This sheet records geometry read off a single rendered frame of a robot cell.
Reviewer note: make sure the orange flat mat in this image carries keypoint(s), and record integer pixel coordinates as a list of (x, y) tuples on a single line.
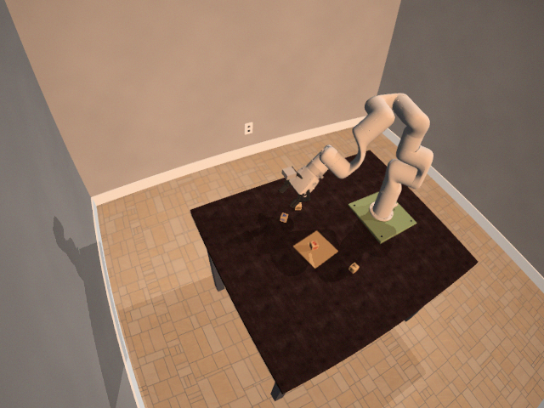
[(318, 256)]

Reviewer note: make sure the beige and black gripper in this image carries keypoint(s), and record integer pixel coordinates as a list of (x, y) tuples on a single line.
[(301, 186)]

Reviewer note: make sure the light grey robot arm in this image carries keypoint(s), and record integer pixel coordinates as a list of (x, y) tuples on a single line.
[(412, 156)]

